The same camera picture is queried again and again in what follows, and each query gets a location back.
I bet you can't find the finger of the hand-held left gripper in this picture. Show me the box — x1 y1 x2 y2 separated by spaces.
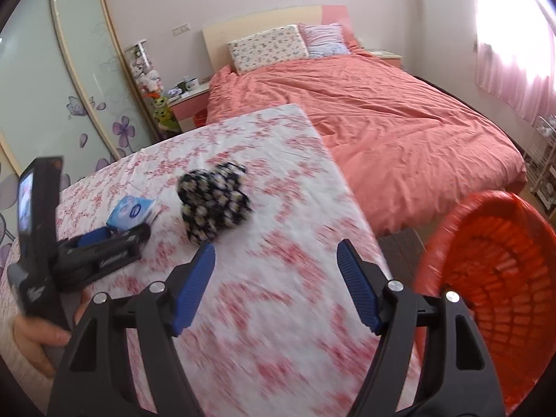
61 223 151 294
56 228 114 261

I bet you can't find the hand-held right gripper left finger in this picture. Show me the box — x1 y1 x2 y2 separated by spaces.
46 242 216 417

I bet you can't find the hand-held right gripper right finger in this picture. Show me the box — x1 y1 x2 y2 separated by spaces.
336 239 507 417

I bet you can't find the blue tissue pack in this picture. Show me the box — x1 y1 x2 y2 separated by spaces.
105 196 158 231

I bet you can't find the black white patterned cloth bundle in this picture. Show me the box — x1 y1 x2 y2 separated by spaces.
176 162 253 244

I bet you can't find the orange plastic mesh basket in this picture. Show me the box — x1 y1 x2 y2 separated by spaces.
412 190 556 417

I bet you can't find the person's left hand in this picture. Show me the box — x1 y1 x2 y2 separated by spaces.
13 292 93 376

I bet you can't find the green plush toy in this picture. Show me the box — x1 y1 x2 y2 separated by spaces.
152 96 181 133

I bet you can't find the pink floral tablecloth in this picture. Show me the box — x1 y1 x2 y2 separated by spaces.
0 103 424 417

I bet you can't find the pink duvet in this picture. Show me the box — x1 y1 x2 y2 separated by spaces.
205 46 527 239

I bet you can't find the pink white nightstand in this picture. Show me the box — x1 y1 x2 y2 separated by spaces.
167 82 211 133
365 49 404 70

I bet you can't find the glass wardrobe with purple flowers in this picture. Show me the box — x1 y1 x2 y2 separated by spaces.
0 0 163 244

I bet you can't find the clear tube of plush toys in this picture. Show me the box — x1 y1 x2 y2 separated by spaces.
124 40 181 140

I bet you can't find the pink striped pillow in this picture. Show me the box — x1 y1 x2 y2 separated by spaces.
297 22 352 58

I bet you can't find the white floral pillow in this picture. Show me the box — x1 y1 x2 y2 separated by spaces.
227 25 310 75

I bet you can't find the beige pink headboard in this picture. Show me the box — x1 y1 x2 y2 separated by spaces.
202 4 361 74

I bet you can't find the pink curtain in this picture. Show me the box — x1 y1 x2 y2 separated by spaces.
471 0 556 126

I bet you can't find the white wire rack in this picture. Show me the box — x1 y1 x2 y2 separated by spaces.
523 115 556 218

